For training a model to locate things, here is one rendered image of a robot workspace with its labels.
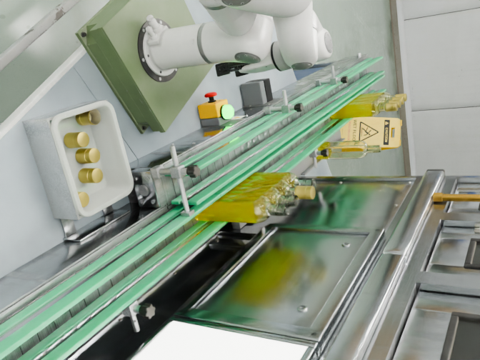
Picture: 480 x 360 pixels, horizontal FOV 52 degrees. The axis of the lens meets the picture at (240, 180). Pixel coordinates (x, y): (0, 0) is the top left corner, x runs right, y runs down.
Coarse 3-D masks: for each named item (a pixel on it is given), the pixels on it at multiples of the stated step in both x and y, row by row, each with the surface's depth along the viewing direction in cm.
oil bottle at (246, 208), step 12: (216, 204) 124; (228, 204) 122; (240, 204) 121; (252, 204) 119; (264, 204) 119; (204, 216) 128; (216, 216) 126; (228, 216) 124; (240, 216) 122; (252, 216) 120; (264, 216) 119
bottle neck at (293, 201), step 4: (280, 196) 123; (284, 196) 123; (288, 196) 122; (292, 196) 122; (296, 196) 122; (280, 200) 123; (284, 200) 122; (288, 200) 122; (292, 200) 121; (296, 200) 123; (288, 204) 122; (292, 204) 122; (296, 204) 122
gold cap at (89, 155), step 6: (78, 150) 110; (84, 150) 109; (90, 150) 108; (96, 150) 110; (78, 156) 110; (84, 156) 109; (90, 156) 108; (96, 156) 110; (84, 162) 110; (90, 162) 109; (96, 162) 110
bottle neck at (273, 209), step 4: (268, 204) 119; (272, 204) 119; (276, 204) 118; (280, 204) 118; (284, 204) 118; (268, 208) 119; (272, 208) 118; (276, 208) 118; (280, 208) 117; (284, 208) 117; (288, 208) 118; (268, 212) 119; (272, 212) 118; (276, 212) 118; (280, 212) 117; (284, 212) 117; (288, 212) 118
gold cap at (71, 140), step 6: (72, 132) 108; (78, 132) 106; (84, 132) 107; (66, 138) 107; (72, 138) 106; (78, 138) 105; (84, 138) 107; (66, 144) 107; (72, 144) 107; (78, 144) 106; (84, 144) 107
